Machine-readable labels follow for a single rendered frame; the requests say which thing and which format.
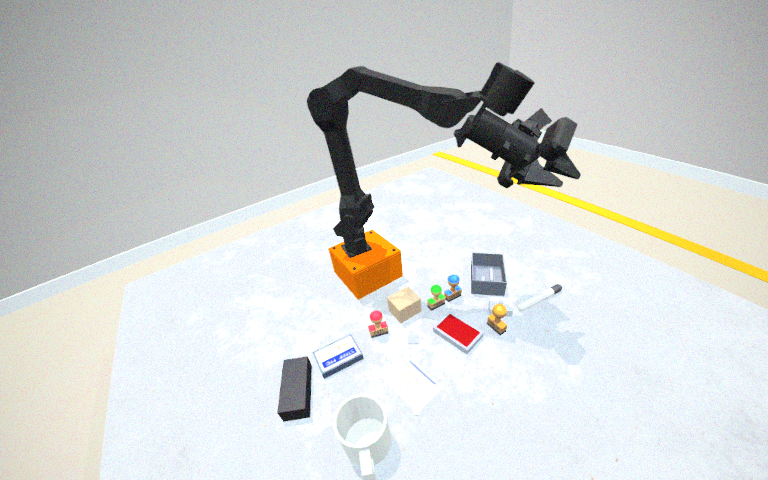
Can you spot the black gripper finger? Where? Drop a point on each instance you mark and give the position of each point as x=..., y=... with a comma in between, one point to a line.
x=537, y=176
x=563, y=166

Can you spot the yellow rubber stamp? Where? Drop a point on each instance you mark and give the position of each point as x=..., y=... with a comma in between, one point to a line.
x=494, y=320

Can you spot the wooden stamp with green top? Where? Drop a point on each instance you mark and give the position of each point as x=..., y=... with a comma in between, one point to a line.
x=438, y=299

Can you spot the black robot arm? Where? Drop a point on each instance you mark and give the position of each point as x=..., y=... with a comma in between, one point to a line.
x=503, y=92

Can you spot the white mug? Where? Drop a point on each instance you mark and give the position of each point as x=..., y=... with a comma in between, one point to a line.
x=362, y=428

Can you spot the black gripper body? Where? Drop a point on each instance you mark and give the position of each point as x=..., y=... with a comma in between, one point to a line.
x=518, y=149

